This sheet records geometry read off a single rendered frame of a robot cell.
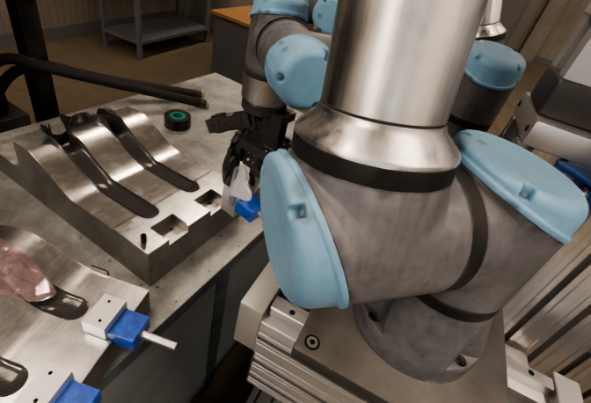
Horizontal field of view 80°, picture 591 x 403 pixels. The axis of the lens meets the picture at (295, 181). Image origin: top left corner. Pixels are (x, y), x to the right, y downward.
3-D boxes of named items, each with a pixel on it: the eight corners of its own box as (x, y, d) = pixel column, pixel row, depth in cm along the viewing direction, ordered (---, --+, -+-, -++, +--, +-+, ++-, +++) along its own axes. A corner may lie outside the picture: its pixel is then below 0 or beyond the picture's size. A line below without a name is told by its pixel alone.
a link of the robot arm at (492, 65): (439, 113, 71) (473, 45, 63) (436, 91, 82) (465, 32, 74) (499, 132, 69) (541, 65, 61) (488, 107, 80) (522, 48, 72)
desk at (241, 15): (327, 84, 396) (345, 19, 356) (266, 120, 298) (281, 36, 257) (278, 64, 415) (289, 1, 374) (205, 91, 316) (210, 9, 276)
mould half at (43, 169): (239, 216, 84) (246, 171, 76) (149, 287, 64) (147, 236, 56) (100, 130, 99) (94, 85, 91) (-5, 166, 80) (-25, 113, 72)
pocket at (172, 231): (189, 238, 68) (189, 224, 66) (168, 254, 64) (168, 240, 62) (172, 226, 70) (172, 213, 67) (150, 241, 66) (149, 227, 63)
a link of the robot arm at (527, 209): (537, 307, 34) (649, 202, 26) (424, 327, 29) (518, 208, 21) (461, 220, 43) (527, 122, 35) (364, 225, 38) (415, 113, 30)
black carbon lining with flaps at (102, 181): (204, 194, 77) (206, 157, 71) (142, 232, 65) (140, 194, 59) (99, 129, 88) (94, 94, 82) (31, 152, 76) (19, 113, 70)
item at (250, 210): (286, 232, 68) (292, 212, 65) (269, 245, 64) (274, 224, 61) (237, 197, 73) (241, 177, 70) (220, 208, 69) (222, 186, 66)
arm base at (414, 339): (476, 299, 46) (520, 249, 40) (475, 413, 34) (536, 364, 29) (369, 249, 50) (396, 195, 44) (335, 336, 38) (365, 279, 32)
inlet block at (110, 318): (184, 340, 55) (185, 322, 52) (167, 372, 51) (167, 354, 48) (108, 312, 56) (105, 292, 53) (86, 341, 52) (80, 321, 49)
